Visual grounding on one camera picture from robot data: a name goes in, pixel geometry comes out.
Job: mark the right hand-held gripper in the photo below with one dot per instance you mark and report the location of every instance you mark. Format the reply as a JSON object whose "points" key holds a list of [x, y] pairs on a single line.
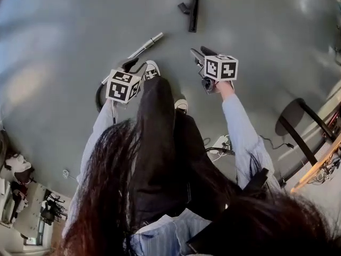
{"points": [[221, 68]]}

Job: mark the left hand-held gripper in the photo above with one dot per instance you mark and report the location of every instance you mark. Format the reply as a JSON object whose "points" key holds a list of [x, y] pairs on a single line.
{"points": [[120, 87]]}

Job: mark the black vacuum floor nozzle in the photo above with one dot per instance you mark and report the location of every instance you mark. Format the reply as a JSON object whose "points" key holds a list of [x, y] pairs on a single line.
{"points": [[194, 15]]}

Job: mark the person's right forearm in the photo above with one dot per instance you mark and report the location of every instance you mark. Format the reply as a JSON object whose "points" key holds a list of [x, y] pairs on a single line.
{"points": [[239, 124]]}

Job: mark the person's left forearm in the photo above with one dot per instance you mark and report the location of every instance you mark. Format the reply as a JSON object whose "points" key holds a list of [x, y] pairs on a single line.
{"points": [[102, 121]]}

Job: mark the person's left canvas shoe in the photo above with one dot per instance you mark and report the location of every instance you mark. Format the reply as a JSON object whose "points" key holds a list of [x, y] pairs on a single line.
{"points": [[152, 71]]}

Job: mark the person's canvas shoe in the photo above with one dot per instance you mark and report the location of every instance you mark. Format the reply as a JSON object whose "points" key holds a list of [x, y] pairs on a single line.
{"points": [[181, 104], [152, 71]]}

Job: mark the person's right canvas shoe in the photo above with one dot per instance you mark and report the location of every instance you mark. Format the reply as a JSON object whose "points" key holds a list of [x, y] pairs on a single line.
{"points": [[181, 104]]}

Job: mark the white power strip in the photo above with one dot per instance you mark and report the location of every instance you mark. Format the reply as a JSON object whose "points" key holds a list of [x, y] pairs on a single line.
{"points": [[219, 143]]}

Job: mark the person's dark trousers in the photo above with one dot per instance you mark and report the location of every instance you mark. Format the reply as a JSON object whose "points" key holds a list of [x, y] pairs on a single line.
{"points": [[191, 148]]}

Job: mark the round black stool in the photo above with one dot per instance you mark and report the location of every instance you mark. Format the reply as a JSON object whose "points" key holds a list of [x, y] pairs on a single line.
{"points": [[290, 119]]}

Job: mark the white cloth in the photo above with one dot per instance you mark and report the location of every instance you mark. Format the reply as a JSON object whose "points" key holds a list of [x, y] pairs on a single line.
{"points": [[18, 164]]}

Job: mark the black tripod stands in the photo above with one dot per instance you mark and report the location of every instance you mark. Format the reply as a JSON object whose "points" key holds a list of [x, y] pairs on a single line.
{"points": [[52, 209]]}

